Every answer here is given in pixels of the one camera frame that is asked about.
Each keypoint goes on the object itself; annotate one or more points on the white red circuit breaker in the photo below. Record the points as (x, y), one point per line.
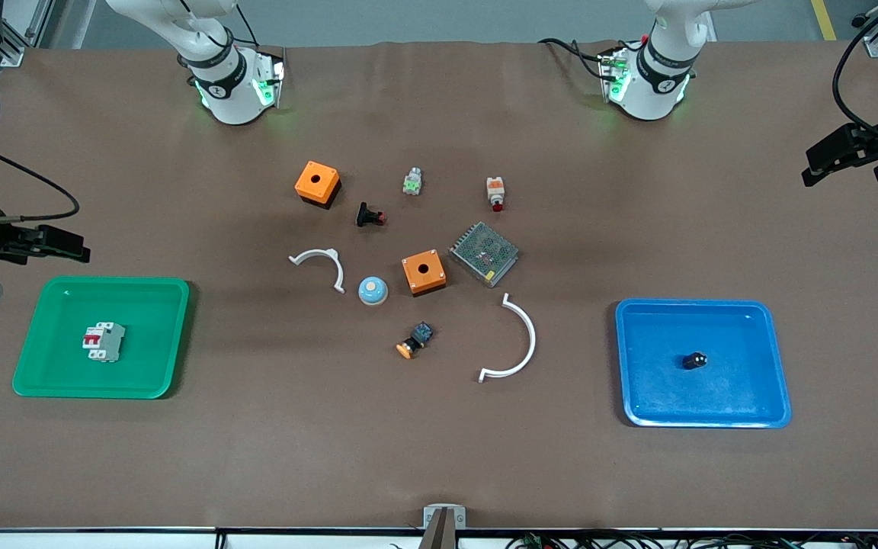
(104, 341)

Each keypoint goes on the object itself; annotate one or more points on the black cylindrical capacitor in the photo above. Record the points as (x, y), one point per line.
(694, 361)

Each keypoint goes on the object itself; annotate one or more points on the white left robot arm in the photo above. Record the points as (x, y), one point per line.
(648, 76)

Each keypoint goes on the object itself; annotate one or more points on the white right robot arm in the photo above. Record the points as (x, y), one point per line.
(229, 84)

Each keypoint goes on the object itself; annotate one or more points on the green plastic tray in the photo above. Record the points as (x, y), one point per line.
(142, 343)

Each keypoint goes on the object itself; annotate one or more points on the blue plastic tray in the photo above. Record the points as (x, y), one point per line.
(744, 381)

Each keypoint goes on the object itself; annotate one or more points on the orange button box upper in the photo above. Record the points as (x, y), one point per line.
(315, 181)

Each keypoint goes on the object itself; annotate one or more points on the orange button box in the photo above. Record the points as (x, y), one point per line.
(423, 271)
(315, 181)

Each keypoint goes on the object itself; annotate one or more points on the black red push button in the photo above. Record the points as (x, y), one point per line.
(369, 215)

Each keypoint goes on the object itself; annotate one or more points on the blue dome buzzer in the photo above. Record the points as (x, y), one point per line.
(373, 290)

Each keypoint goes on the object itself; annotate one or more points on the orange blue push button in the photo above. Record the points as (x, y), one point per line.
(414, 340)

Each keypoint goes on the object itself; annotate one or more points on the metal mesh power supply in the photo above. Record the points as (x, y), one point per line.
(485, 253)

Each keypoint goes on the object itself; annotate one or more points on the small white curved bracket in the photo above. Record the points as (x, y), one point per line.
(330, 256)

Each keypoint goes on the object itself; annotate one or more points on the white orange red switch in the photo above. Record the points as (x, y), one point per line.
(495, 192)

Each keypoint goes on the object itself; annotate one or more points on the white green switch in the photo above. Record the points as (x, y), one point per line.
(412, 181)

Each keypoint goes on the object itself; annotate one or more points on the large white curved bracket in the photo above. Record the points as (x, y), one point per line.
(528, 335)

